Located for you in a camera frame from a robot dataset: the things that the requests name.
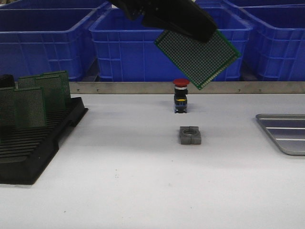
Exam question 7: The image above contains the blue plastic crate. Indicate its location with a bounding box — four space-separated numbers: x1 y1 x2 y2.
0 0 112 10
89 8 252 82
194 0 305 8
240 6 305 82
0 9 97 81

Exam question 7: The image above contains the black slotted board rack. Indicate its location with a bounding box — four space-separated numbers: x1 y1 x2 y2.
0 74 88 185

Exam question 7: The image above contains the silver metal tray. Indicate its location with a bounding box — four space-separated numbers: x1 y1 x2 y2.
256 114 305 156

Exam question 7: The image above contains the blue plastic crate rear left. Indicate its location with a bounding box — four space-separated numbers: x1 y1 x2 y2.
0 0 112 10

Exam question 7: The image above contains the grey square metal block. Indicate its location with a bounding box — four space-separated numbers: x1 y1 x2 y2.
179 126 202 145

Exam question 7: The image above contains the green perforated circuit board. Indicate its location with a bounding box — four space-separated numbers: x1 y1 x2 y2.
42 70 71 104
13 87 47 129
0 87 15 127
154 30 241 90
18 75 40 89
35 75 66 112

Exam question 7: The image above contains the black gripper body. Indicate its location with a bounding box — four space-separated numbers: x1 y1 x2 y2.
110 0 218 43

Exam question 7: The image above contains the red emergency stop button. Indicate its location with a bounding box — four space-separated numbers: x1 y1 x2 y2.
173 78 190 114

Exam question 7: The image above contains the blue plastic crate rear right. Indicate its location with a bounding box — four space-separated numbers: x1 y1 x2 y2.
194 0 305 8

